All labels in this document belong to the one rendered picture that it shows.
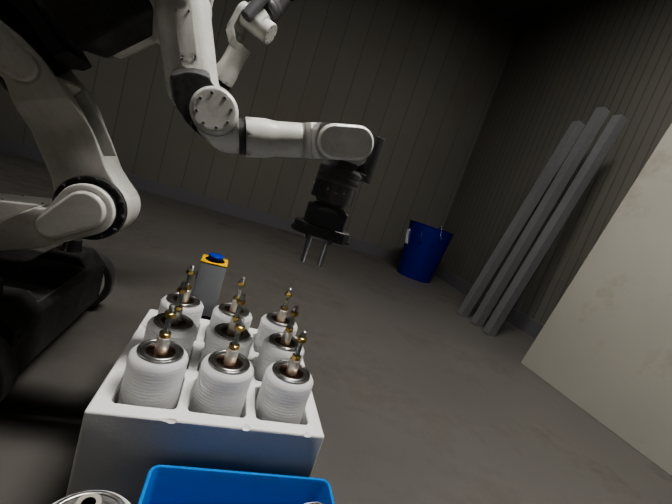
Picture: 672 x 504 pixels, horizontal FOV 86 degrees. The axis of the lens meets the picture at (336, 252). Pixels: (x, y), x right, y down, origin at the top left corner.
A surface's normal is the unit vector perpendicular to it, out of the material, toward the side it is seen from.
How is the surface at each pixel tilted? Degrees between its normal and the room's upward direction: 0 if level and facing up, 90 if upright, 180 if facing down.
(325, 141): 90
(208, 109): 84
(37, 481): 0
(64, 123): 113
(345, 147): 90
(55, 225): 90
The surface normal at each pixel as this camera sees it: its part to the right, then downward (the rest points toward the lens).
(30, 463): 0.31, -0.94
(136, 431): 0.23, 0.25
